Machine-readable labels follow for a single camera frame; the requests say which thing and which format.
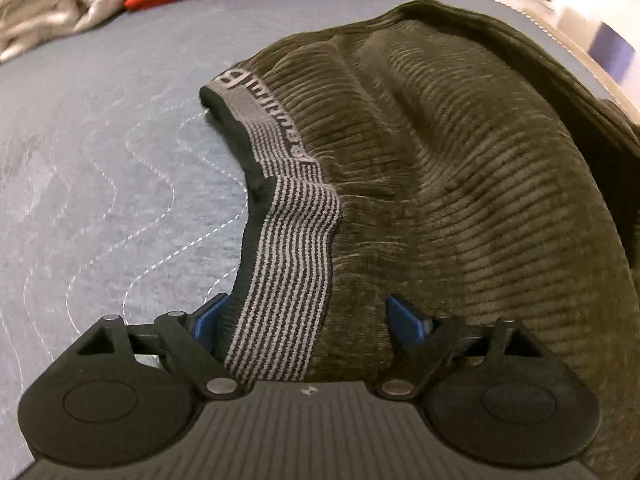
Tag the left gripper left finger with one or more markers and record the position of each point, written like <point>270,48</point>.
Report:
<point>189,342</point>

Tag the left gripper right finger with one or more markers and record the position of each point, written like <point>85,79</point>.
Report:
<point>426,348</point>

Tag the olive corduroy pants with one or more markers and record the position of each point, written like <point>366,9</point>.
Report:
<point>441,155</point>

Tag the purple rolled yoga mat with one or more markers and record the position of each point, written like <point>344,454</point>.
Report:
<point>612,52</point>

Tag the wooden bed frame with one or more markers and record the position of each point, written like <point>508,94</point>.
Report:
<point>576,33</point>

